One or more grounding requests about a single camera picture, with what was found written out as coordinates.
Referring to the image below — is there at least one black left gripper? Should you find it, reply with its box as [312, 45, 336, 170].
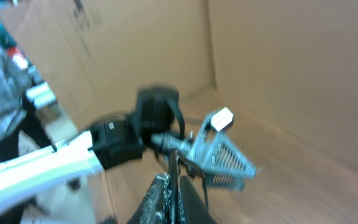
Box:
[180, 111, 257, 191]

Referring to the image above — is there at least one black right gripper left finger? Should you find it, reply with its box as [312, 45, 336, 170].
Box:
[127, 174, 171, 224]

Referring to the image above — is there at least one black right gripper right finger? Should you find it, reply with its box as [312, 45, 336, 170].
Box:
[179, 175, 217, 224]

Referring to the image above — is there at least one thin black usb cable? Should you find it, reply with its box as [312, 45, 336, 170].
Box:
[166, 149, 211, 224]

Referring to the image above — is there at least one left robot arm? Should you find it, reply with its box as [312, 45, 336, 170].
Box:
[0, 86, 257, 223]

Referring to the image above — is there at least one cardboard back panel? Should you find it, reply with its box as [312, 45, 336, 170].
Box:
[0, 0, 358, 171]

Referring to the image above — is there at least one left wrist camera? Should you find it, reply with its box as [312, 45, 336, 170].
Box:
[210, 107, 234, 132]

